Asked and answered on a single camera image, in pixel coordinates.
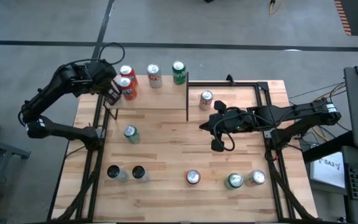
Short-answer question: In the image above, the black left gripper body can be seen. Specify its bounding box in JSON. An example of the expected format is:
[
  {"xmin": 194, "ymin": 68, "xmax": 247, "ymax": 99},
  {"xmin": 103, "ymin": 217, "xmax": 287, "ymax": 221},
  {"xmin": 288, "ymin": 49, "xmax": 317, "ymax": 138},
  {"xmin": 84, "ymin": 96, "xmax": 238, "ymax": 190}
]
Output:
[{"xmin": 84, "ymin": 58, "xmax": 118, "ymax": 94}]

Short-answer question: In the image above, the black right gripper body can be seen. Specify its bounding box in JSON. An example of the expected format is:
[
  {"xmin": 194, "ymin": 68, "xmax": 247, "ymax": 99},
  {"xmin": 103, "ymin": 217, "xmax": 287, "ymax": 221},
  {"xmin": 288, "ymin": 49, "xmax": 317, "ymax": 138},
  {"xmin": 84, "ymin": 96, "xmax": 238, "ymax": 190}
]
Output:
[{"xmin": 211, "ymin": 108, "xmax": 254, "ymax": 133}]

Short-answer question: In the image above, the red Fanta strawberry can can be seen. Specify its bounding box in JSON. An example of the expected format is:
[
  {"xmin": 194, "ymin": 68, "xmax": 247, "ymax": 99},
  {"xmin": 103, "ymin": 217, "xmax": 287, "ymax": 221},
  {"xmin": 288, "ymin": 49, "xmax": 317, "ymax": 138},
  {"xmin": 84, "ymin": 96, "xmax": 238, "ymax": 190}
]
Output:
[
  {"xmin": 185, "ymin": 169, "xmax": 202, "ymax": 187},
  {"xmin": 119, "ymin": 64, "xmax": 139, "ymax": 87},
  {"xmin": 118, "ymin": 77, "xmax": 138, "ymax": 101}
]

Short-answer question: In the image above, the silver Diet Coke can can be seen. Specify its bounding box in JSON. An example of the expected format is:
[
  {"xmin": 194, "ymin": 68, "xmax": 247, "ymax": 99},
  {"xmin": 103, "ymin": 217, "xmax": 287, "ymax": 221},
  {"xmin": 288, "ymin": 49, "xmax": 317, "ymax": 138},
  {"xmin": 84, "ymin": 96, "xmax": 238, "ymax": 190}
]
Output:
[
  {"xmin": 146, "ymin": 63, "xmax": 163, "ymax": 89},
  {"xmin": 199, "ymin": 90, "xmax": 214, "ymax": 111},
  {"xmin": 244, "ymin": 169, "xmax": 267, "ymax": 187}
]

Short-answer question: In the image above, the green Sprite can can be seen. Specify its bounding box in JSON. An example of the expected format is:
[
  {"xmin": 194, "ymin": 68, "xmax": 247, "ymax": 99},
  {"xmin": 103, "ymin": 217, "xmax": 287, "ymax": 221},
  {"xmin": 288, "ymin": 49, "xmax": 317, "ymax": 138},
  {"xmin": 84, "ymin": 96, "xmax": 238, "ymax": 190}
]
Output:
[
  {"xmin": 224, "ymin": 172, "xmax": 244, "ymax": 190},
  {"xmin": 172, "ymin": 60, "xmax": 187, "ymax": 85},
  {"xmin": 123, "ymin": 124, "xmax": 141, "ymax": 145}
]

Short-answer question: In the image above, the white Celsius Arctic Vibe can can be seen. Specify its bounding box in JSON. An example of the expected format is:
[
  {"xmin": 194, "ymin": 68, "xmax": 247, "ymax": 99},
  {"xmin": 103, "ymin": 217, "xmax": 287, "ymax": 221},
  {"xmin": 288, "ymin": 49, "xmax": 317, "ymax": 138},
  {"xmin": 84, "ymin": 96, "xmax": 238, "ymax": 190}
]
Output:
[
  {"xmin": 106, "ymin": 165, "xmax": 129, "ymax": 183},
  {"xmin": 131, "ymin": 165, "xmax": 150, "ymax": 184}
]

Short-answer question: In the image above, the black side desk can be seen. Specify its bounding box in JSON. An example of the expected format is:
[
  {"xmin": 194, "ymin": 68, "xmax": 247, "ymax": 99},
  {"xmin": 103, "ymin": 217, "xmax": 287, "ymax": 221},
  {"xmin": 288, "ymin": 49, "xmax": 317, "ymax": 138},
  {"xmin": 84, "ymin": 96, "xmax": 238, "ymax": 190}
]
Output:
[{"xmin": 301, "ymin": 130, "xmax": 358, "ymax": 224}]

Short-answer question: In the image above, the white SA3 paper sheet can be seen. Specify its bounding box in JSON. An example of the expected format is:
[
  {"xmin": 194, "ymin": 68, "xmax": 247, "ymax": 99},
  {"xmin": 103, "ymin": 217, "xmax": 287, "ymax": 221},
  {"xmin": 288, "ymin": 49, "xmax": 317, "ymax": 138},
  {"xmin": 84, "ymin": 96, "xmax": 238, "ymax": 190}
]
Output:
[{"xmin": 309, "ymin": 151, "xmax": 347, "ymax": 189}]

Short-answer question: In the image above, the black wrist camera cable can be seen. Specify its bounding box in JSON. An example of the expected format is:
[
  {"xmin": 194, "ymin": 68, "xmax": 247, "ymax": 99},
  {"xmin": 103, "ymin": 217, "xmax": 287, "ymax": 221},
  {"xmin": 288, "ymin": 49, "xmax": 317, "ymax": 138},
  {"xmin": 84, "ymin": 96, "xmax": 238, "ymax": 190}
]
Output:
[
  {"xmin": 97, "ymin": 42, "xmax": 126, "ymax": 67},
  {"xmin": 212, "ymin": 119, "xmax": 237, "ymax": 152}
]

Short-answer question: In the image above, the black aluminium table frame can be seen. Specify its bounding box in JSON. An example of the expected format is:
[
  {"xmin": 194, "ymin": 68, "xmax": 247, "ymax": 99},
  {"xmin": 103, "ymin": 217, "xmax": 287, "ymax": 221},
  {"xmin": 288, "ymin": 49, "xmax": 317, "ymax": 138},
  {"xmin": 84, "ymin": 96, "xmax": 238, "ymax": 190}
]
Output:
[{"xmin": 47, "ymin": 70, "xmax": 318, "ymax": 223}]

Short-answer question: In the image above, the wooden shelf black metal frame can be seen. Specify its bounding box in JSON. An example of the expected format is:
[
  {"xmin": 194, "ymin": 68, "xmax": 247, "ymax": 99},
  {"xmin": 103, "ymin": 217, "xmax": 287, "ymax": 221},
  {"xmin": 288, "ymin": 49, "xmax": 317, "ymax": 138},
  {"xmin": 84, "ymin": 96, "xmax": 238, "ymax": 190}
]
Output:
[{"xmin": 103, "ymin": 70, "xmax": 190, "ymax": 122}]

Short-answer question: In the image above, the black floor cable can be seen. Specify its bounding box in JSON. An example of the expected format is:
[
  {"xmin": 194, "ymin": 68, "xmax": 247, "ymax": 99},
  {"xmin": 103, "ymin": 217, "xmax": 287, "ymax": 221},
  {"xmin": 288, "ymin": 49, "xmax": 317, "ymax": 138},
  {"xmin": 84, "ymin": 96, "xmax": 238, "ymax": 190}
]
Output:
[{"xmin": 287, "ymin": 81, "xmax": 354, "ymax": 133}]

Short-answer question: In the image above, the yellow floor cable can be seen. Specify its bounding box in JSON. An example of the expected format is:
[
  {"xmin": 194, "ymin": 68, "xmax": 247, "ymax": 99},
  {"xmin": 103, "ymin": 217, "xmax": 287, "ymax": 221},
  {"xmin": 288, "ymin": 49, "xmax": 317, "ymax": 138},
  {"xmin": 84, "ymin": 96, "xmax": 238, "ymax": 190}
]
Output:
[{"xmin": 306, "ymin": 88, "xmax": 347, "ymax": 142}]

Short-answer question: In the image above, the yellow hanging cord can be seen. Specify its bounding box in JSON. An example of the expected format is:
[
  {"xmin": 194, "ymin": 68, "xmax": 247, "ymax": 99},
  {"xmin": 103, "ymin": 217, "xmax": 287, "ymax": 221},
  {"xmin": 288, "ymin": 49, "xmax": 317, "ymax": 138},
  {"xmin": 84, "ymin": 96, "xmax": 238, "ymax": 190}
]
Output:
[{"xmin": 269, "ymin": 0, "xmax": 285, "ymax": 16}]

